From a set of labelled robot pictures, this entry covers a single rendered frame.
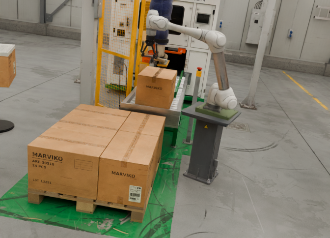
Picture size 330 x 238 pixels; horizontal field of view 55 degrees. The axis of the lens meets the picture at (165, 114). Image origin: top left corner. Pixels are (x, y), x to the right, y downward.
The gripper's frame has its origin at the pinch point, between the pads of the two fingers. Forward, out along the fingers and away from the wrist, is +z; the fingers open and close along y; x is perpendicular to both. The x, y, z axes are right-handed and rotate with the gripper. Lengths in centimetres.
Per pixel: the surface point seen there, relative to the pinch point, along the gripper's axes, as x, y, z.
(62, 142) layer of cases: 45, 58, 73
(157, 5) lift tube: -48, 4, -45
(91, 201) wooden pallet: 60, 26, 115
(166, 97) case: -72, -15, 54
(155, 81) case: -73, 0, 37
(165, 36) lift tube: -53, -7, -16
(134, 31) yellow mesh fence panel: -142, 43, -9
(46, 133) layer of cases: 34, 78, 73
